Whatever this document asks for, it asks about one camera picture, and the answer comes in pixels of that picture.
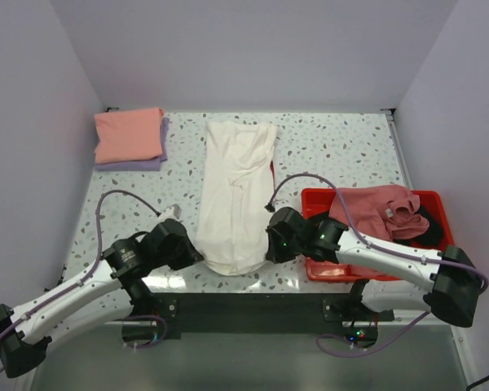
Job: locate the folded salmon pink t shirt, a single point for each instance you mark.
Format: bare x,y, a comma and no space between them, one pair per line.
128,135

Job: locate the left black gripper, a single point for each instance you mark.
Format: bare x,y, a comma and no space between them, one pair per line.
191,255

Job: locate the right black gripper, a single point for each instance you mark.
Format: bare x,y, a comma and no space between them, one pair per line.
274,254

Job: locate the folded lavender t shirt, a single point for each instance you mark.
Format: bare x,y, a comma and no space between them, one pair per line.
153,164

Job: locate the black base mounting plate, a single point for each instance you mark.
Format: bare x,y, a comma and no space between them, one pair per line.
169,315

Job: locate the black t shirt in bin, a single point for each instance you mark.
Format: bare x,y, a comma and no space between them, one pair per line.
431,238

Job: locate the white red print t shirt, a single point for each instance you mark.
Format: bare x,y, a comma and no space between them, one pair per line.
238,182

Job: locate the pink t shirt in bin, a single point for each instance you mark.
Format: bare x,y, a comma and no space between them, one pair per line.
384,212

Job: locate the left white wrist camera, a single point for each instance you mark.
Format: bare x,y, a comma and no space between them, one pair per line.
172,212

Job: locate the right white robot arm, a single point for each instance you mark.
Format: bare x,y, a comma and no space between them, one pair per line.
444,283

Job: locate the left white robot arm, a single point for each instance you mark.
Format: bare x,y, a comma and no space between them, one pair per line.
25,329

